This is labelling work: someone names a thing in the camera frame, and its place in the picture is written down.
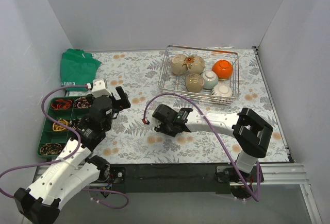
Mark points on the brown pink patterned scrunchie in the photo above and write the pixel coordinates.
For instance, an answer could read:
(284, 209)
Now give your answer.
(81, 103)

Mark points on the aluminium frame rail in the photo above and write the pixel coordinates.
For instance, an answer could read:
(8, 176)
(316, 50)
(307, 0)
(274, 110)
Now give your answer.
(276, 174)

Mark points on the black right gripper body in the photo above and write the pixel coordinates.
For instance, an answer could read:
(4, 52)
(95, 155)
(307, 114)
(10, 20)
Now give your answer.
(166, 127)

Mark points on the brown dotted scrunchie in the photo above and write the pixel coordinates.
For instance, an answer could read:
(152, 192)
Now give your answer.
(51, 149)

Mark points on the dark floral scrunchie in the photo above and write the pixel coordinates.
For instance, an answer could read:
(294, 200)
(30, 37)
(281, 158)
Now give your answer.
(74, 123)

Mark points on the metal wire dish rack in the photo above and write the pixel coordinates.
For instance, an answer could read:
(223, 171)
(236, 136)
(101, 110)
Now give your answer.
(169, 82)

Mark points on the green cloth bag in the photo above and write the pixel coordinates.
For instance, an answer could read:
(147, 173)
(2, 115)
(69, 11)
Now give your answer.
(77, 68)

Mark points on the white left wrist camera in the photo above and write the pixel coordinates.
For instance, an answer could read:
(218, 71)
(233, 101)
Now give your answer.
(98, 87)

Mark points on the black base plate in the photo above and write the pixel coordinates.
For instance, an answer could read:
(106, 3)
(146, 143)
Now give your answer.
(174, 178)

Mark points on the pale green patterned bowl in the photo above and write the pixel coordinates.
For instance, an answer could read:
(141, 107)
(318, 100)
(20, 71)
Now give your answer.
(210, 79)

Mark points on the beige bowl front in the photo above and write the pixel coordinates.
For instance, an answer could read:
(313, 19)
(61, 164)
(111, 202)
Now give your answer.
(194, 82)

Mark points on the metal corner bracket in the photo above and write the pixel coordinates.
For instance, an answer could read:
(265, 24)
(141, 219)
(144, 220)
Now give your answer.
(255, 49)

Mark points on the beige bowl orange flower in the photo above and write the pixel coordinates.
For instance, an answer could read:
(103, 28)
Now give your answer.
(195, 64)

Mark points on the green compartment tray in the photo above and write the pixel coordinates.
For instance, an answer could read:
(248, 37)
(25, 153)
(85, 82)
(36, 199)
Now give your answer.
(62, 110)

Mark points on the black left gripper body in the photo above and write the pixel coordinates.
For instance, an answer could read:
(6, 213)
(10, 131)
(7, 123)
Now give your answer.
(117, 101)

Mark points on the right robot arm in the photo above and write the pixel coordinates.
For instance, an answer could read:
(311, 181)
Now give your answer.
(250, 130)

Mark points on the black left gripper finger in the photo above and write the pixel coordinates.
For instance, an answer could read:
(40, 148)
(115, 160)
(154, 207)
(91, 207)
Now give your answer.
(88, 100)
(123, 96)

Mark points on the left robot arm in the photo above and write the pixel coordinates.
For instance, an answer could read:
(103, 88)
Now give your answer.
(76, 166)

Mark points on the white bowl dark leaf pattern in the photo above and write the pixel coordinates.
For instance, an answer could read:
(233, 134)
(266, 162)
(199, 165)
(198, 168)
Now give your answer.
(221, 90)

